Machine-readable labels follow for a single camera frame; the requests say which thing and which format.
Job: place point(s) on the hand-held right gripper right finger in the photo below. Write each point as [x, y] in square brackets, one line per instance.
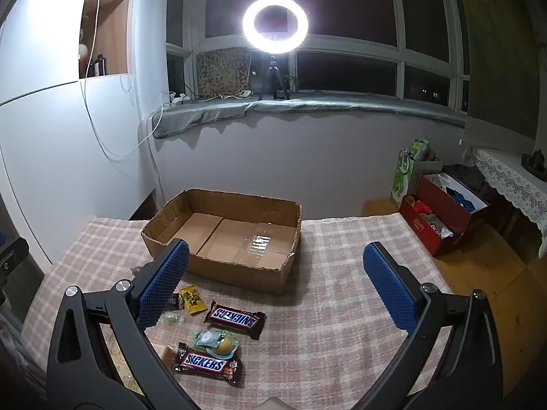
[393, 286]

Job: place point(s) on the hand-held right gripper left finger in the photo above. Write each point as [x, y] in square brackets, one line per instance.
[164, 282]

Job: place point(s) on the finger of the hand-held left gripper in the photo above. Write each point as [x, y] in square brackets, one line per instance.
[13, 256]

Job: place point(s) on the brown chocolate bar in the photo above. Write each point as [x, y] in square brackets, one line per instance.
[235, 318]
[205, 365]

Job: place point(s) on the clear egg snack packet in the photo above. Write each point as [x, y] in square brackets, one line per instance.
[222, 344]

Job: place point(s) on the small dark wrapped candy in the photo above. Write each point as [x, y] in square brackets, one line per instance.
[176, 302]

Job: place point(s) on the yellow snack packet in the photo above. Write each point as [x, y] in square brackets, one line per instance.
[192, 301]

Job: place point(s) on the clear wrapped green candy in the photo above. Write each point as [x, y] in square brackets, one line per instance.
[173, 318]

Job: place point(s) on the pink checked tablecloth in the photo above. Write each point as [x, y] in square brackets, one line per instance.
[333, 307]

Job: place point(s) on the red cardboard box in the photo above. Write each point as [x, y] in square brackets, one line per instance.
[427, 230]

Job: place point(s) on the small brown biscuit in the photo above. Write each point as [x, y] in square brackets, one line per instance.
[169, 355]

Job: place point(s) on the green tissue box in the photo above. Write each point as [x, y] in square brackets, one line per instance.
[401, 175]

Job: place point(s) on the white lace tablecloth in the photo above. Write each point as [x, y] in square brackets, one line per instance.
[508, 171]

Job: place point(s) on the white power strip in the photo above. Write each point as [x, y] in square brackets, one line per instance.
[176, 99]

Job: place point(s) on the dark metal ornament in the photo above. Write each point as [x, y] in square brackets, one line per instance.
[534, 161]

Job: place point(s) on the grey windowsill blanket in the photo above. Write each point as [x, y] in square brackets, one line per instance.
[299, 104]

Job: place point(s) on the white power adapter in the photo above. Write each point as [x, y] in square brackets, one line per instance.
[244, 93]

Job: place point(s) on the black bottle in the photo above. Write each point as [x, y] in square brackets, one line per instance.
[100, 66]

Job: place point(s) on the leopard print cushion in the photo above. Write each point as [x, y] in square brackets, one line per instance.
[222, 72]

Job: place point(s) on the black tripod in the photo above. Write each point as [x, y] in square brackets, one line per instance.
[272, 72]

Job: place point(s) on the olive curtain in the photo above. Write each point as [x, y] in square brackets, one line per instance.
[500, 51]

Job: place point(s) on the white window frame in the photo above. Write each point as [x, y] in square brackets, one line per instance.
[401, 55]

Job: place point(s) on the wooden wall shelf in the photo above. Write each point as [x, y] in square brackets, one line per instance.
[115, 30]

